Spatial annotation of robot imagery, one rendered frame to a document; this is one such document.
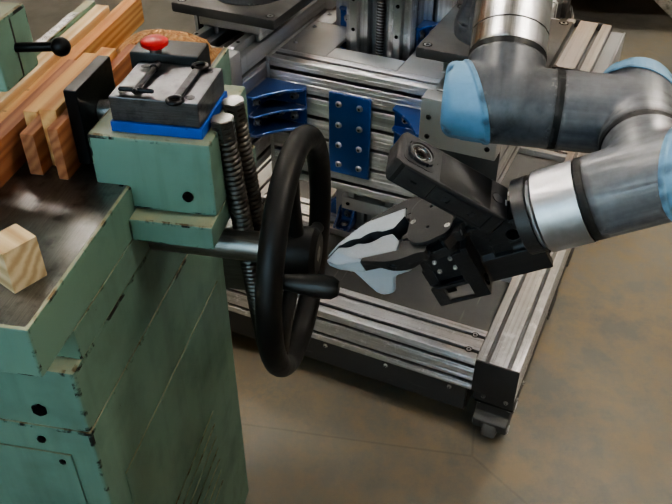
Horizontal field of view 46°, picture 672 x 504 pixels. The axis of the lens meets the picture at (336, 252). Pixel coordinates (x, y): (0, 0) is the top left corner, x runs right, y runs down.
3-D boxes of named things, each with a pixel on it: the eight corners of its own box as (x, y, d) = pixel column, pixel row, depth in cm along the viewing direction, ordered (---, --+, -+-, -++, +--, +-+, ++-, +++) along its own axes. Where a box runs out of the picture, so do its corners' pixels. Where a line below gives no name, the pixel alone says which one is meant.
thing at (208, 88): (203, 140, 82) (197, 91, 78) (102, 130, 83) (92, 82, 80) (238, 84, 92) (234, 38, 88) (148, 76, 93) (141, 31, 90)
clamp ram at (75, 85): (142, 170, 87) (129, 96, 82) (79, 163, 89) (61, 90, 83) (170, 130, 94) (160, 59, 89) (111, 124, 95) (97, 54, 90)
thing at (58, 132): (69, 180, 87) (56, 129, 83) (59, 179, 87) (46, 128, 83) (144, 90, 104) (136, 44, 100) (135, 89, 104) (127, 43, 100)
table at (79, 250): (141, 396, 70) (130, 347, 66) (-166, 350, 75) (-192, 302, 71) (295, 89, 117) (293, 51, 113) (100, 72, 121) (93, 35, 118)
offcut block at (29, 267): (48, 275, 74) (36, 235, 71) (15, 294, 72) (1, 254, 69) (27, 261, 76) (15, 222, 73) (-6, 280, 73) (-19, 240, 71)
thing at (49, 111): (69, 167, 89) (55, 110, 84) (52, 165, 89) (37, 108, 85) (126, 100, 102) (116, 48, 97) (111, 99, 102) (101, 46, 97)
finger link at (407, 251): (363, 282, 75) (449, 259, 71) (356, 270, 74) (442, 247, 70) (372, 249, 78) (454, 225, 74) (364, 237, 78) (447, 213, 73)
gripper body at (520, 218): (433, 310, 77) (556, 281, 71) (394, 247, 72) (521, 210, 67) (442, 257, 82) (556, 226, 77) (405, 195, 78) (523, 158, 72)
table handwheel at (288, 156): (347, 114, 101) (332, 327, 109) (197, 101, 104) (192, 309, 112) (299, 144, 73) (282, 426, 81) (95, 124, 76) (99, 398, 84)
